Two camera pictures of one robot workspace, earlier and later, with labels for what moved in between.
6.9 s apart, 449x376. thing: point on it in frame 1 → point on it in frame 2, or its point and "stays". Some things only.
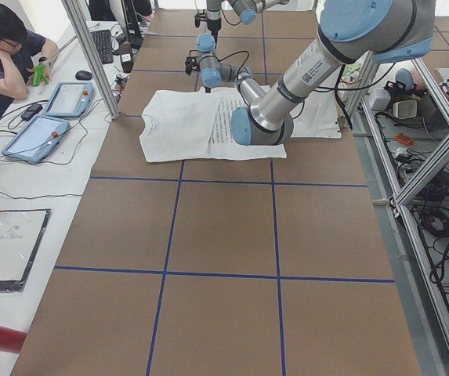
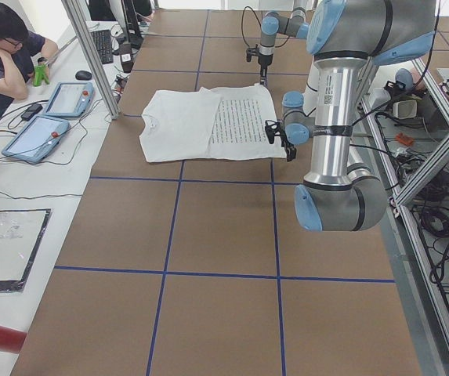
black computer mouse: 84,75 stays
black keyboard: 103,44 stays
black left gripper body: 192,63 → 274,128
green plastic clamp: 38,74 stays
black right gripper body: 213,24 → 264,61
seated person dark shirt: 5,52 stays
